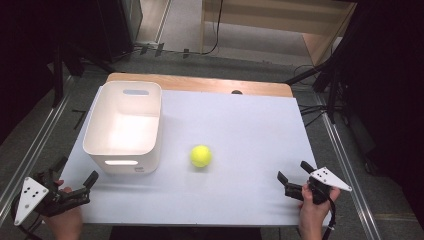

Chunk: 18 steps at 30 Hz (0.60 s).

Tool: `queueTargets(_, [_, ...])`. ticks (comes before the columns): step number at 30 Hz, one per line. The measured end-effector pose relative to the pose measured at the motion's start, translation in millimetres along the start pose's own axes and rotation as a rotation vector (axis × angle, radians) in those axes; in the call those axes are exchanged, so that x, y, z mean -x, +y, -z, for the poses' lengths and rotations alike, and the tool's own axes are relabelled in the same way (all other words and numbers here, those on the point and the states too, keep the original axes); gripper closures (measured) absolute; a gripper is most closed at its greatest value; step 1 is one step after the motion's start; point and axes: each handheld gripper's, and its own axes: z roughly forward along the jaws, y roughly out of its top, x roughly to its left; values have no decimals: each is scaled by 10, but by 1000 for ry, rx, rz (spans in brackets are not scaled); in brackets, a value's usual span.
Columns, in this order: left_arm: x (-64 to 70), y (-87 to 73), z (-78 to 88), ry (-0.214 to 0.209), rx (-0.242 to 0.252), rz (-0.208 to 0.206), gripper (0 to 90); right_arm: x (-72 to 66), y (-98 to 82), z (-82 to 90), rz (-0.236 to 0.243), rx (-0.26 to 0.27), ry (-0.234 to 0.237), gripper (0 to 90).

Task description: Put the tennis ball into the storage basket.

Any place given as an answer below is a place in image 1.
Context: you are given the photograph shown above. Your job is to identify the light wooden furniture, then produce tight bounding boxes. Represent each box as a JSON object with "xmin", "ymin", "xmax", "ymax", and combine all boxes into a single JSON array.
[{"xmin": 199, "ymin": 0, "xmax": 358, "ymax": 67}]

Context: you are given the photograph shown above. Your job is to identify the yellow tennis ball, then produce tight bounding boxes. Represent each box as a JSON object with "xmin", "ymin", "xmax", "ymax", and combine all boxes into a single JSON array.
[{"xmin": 189, "ymin": 144, "xmax": 213, "ymax": 169}]

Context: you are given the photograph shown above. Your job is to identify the black floor tape marks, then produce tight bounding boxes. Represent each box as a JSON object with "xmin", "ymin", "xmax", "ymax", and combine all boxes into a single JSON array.
[{"xmin": 139, "ymin": 42, "xmax": 191, "ymax": 60}]

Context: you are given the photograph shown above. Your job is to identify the person's left hand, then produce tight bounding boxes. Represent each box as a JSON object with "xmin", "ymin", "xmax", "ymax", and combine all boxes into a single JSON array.
[{"xmin": 42, "ymin": 179, "xmax": 85, "ymax": 240}]

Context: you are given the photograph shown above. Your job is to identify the black hanging cable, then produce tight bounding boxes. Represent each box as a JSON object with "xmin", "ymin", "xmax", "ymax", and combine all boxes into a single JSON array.
[{"xmin": 199, "ymin": 0, "xmax": 224, "ymax": 57}]

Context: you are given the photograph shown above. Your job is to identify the black metal stand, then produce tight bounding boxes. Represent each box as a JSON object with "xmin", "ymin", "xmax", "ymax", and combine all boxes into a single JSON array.
[
  {"xmin": 49, "ymin": 41, "xmax": 118, "ymax": 109},
  {"xmin": 284, "ymin": 19, "xmax": 359, "ymax": 125}
]

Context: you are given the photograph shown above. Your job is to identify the wooden table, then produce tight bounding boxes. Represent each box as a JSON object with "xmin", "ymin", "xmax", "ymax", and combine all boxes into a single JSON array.
[{"xmin": 106, "ymin": 72, "xmax": 294, "ymax": 99}]

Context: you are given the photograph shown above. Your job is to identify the white plastic storage bin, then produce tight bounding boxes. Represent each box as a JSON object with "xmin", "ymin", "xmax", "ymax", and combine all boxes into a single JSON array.
[{"xmin": 82, "ymin": 80, "xmax": 164, "ymax": 176}]

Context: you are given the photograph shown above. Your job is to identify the black floor cables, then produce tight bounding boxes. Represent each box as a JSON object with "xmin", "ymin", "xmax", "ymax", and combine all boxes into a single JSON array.
[{"xmin": 292, "ymin": 64, "xmax": 336, "ymax": 128}]

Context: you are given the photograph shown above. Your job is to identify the person's right hand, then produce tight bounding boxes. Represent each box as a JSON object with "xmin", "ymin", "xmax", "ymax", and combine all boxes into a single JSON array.
[{"xmin": 297, "ymin": 183, "xmax": 342, "ymax": 223}]

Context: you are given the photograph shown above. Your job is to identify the metal floor rail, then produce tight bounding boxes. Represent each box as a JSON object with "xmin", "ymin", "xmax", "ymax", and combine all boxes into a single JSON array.
[
  {"xmin": 0, "ymin": 75, "xmax": 75, "ymax": 221},
  {"xmin": 313, "ymin": 92, "xmax": 383, "ymax": 240}
]

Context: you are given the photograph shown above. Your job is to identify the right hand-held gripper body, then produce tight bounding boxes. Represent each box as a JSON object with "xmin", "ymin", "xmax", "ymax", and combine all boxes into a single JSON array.
[{"xmin": 284, "ymin": 166, "xmax": 353, "ymax": 206}]

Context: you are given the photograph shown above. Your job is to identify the white table cover sheet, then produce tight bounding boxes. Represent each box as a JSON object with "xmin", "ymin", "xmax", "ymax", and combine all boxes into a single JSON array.
[{"xmin": 59, "ymin": 86, "xmax": 332, "ymax": 228}]

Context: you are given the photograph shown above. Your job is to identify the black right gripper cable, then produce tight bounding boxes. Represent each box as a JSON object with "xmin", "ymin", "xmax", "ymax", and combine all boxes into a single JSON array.
[{"xmin": 321, "ymin": 197, "xmax": 337, "ymax": 240}]

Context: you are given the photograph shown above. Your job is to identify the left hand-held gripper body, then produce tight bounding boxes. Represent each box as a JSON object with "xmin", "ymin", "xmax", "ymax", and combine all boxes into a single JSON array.
[{"xmin": 13, "ymin": 169, "xmax": 91, "ymax": 227}]

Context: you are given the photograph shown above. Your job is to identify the dark cabinet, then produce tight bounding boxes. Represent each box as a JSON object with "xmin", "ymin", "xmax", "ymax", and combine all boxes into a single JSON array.
[{"xmin": 95, "ymin": 0, "xmax": 144, "ymax": 64}]

